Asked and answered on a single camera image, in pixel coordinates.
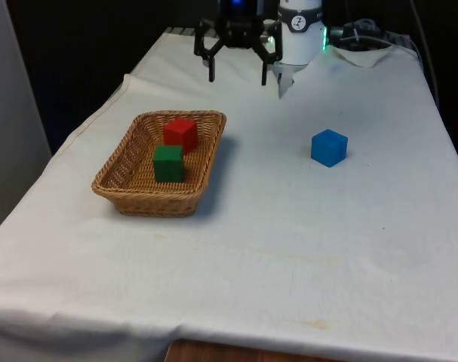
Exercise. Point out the red wooden cube block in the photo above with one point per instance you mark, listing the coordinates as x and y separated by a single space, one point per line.
179 132

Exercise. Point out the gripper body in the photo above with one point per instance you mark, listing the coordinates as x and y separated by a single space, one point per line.
239 32

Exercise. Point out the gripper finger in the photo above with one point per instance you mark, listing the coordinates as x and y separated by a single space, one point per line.
277 41
212 69

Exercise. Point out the blue wooden cube block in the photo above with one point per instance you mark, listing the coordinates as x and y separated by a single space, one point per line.
328 149

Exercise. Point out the wicker basket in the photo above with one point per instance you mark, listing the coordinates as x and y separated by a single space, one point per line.
138 200

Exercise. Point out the green wooden cube block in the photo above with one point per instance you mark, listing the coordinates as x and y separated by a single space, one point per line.
169 164

